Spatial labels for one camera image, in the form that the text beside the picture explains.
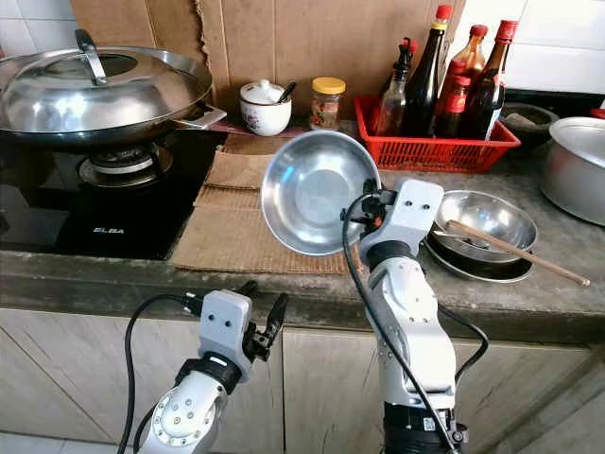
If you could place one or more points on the dark red-capped sauce bottle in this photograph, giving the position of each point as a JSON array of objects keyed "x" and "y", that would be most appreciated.
[{"x": 485, "y": 99}]

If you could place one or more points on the small red-labelled sauce bottle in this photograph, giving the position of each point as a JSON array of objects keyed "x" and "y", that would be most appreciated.
[{"x": 456, "y": 112}]

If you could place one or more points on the red plastic basket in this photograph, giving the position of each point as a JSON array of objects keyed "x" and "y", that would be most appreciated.
[{"x": 435, "y": 151}]

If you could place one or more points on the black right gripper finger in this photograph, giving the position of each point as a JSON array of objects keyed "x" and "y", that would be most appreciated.
[
  {"x": 354, "y": 218},
  {"x": 372, "y": 193}
]

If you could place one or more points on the steel gas burner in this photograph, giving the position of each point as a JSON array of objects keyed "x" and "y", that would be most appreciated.
[{"x": 123, "y": 165}]

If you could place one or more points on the light wood cabinet door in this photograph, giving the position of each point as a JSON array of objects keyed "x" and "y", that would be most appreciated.
[
  {"x": 76, "y": 378},
  {"x": 331, "y": 407},
  {"x": 24, "y": 407}
]

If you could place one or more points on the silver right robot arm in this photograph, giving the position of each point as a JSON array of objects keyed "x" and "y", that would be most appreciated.
[{"x": 416, "y": 336}]

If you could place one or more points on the shallow steel bowl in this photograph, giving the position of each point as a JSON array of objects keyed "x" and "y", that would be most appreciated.
[{"x": 317, "y": 194}]

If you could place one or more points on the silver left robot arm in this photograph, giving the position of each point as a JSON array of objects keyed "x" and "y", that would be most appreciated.
[{"x": 184, "y": 421}]

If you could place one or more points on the narrow cardboard wall sheet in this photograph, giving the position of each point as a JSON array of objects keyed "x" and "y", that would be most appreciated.
[{"x": 132, "y": 21}]

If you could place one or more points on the small cardboard mat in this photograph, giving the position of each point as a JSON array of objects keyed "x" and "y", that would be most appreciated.
[{"x": 236, "y": 168}]

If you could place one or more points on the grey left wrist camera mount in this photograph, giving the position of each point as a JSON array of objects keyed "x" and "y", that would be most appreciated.
[{"x": 225, "y": 329}]

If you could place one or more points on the steel wok lid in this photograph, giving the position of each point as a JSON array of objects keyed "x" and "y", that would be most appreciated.
[{"x": 76, "y": 99}]

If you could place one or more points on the dark black-capped bottle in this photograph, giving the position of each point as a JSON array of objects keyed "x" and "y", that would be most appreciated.
[{"x": 405, "y": 55}]

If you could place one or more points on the small clear glass bottle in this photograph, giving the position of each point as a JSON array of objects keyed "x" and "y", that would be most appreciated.
[{"x": 392, "y": 112}]

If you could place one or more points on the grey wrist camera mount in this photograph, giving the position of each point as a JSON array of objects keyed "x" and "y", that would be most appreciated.
[
  {"x": 225, "y": 329},
  {"x": 411, "y": 213}
]

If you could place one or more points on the large steel wok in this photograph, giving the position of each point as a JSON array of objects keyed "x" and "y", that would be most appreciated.
[{"x": 99, "y": 142}]

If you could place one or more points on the wooden chopstick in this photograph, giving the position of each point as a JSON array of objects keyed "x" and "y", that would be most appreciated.
[{"x": 529, "y": 257}]

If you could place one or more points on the large aluminium pot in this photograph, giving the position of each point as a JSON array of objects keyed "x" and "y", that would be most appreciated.
[{"x": 577, "y": 175}]

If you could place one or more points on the orange red-capped sauce bottle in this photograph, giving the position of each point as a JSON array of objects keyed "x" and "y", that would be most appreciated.
[{"x": 465, "y": 64}]

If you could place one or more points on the black glass gas hob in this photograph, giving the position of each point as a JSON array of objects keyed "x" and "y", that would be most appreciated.
[{"x": 57, "y": 222}]

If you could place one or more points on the wide cardboard wall sheet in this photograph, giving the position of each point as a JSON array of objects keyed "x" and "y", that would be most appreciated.
[{"x": 302, "y": 43}]

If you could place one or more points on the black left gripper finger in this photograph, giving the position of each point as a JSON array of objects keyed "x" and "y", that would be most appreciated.
[
  {"x": 277, "y": 317},
  {"x": 247, "y": 289}
]

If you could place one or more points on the white ceramic lidded pot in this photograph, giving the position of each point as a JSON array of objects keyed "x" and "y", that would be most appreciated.
[{"x": 265, "y": 115}]

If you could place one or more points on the yellow-lidded spice jar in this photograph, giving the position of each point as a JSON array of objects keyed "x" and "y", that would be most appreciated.
[{"x": 327, "y": 109}]

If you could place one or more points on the dark stone mortar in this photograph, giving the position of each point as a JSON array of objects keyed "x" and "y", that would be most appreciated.
[{"x": 529, "y": 123}]

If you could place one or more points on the tall dark yellow-necked sauce bottle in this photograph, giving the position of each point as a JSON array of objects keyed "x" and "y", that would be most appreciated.
[{"x": 425, "y": 90}]

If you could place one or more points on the deep steel bowl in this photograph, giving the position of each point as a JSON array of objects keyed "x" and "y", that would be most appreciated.
[{"x": 492, "y": 213}]

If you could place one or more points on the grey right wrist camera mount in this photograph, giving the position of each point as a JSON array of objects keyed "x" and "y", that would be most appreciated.
[{"x": 411, "y": 213}]

